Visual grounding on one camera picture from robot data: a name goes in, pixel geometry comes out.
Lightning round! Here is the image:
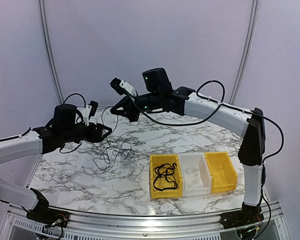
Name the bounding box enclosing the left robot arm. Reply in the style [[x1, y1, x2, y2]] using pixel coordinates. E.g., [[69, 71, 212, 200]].
[[0, 103, 112, 223]]

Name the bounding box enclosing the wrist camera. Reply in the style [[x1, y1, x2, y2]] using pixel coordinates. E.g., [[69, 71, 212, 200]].
[[82, 100, 99, 127], [110, 78, 138, 97]]

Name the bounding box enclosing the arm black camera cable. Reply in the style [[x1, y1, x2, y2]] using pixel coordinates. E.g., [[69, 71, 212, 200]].
[[58, 93, 87, 155], [126, 79, 284, 161]]

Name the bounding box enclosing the left yellow bin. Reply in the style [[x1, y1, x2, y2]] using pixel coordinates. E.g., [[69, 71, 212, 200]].
[[149, 154, 183, 200]]

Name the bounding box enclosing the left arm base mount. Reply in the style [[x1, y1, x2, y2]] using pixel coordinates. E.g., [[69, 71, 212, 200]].
[[25, 188, 70, 228]]

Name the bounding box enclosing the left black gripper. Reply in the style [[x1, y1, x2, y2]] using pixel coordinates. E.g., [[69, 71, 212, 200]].
[[61, 122, 113, 143]]

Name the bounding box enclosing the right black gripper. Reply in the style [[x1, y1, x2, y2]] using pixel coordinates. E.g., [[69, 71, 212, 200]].
[[110, 90, 162, 123]]

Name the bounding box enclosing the right yellow bin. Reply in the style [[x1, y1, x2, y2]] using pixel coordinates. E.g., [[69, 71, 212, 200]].
[[204, 151, 238, 194]]

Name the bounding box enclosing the yellow bin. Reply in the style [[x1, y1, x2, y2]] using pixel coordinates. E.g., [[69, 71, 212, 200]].
[[149, 154, 183, 200], [204, 151, 238, 194]]

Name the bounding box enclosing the aluminium front rail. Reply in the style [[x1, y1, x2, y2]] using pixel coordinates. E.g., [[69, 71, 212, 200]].
[[0, 201, 291, 240]]

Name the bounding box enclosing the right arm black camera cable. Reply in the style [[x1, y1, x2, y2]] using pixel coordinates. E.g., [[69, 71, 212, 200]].
[[126, 79, 284, 161]]

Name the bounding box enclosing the white translucent bin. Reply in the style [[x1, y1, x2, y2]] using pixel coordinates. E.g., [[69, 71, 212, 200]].
[[178, 153, 212, 197]]

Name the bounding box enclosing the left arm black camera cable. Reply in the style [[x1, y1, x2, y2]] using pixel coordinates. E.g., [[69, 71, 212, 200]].
[[58, 93, 87, 155]]

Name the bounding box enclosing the white thin cable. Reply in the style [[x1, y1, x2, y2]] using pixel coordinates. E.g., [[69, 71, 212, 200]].
[[116, 148, 138, 171]]

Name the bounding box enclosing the thick black cable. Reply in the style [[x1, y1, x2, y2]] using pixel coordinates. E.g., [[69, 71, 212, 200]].
[[152, 163, 179, 193]]

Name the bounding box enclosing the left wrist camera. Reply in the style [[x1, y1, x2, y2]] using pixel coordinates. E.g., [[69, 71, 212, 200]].
[[82, 100, 99, 127]]

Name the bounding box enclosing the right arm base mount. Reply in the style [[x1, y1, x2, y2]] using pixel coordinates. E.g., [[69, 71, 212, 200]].
[[219, 201, 264, 229]]

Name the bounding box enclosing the black thin looped cable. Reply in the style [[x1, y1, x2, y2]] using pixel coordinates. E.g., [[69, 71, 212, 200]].
[[92, 106, 136, 171]]

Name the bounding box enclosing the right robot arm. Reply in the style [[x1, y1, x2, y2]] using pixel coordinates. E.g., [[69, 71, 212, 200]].
[[110, 67, 266, 224]]

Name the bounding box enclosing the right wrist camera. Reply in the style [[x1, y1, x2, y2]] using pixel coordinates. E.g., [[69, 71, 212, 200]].
[[110, 78, 138, 97]]

